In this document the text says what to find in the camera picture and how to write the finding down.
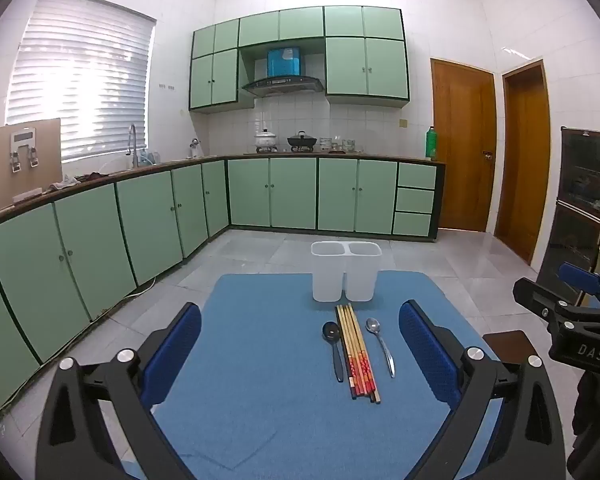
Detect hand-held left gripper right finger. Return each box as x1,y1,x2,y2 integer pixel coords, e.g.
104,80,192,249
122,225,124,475
397,299,567,480

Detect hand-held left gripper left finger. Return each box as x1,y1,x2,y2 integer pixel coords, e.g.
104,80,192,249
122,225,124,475
35,301,203,480

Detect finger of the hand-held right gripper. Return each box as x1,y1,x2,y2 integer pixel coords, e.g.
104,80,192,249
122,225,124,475
557,261,600,311
512,277,581,333

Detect metal spoon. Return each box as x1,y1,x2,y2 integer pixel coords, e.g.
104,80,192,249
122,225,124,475
365,317,397,379

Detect bundle of bamboo chopsticks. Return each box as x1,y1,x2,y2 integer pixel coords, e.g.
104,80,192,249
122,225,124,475
335,303,382,404

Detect black spoon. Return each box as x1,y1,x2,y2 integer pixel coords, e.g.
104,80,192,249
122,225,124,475
322,322,346,383

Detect white double utensil holder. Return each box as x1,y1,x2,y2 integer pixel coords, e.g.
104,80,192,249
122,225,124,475
311,241,382,303

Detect brown wooden stool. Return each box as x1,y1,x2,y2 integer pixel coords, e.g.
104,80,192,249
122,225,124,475
482,330,531,362

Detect blue table mat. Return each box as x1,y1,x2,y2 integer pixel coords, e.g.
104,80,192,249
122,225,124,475
125,270,503,480

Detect black glass door cabinet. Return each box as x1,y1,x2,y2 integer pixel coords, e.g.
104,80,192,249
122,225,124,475
536,126,600,306

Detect plain wooden door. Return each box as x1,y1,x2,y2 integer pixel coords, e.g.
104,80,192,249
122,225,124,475
495,59,552,266

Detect green drawer front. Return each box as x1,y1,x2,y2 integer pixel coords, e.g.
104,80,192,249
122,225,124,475
393,211,432,237
395,188,436,213
397,161,437,191

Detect green base cabinets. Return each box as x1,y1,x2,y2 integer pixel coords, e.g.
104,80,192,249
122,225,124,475
0,155,447,428

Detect chrome kitchen faucet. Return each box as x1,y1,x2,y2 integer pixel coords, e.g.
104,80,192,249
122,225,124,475
126,124,140,170

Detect gas stove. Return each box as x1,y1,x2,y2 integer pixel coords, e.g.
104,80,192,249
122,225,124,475
244,149,331,156

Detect beige water purifier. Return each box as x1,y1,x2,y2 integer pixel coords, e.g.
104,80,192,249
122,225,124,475
0,118,63,211

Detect white cooking pot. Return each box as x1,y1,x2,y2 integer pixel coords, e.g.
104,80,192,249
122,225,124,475
254,128,279,153

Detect black wok with lid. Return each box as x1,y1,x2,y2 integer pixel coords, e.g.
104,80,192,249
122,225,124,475
286,130,318,152

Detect white window blinds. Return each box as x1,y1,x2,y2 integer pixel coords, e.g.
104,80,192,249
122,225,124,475
5,0,158,163

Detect black range hood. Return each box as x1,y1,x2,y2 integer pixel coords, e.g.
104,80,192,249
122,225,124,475
241,76,326,98

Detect blue wrapped hood chimney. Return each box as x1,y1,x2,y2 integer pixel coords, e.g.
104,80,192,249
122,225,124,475
266,47,302,77

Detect white floor cable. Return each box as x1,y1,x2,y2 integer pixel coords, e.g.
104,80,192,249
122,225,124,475
125,276,158,302

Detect wooden door with handle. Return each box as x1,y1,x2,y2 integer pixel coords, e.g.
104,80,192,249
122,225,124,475
430,57,497,233

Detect green wall cabinets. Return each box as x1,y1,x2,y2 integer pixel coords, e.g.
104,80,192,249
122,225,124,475
189,5,411,114

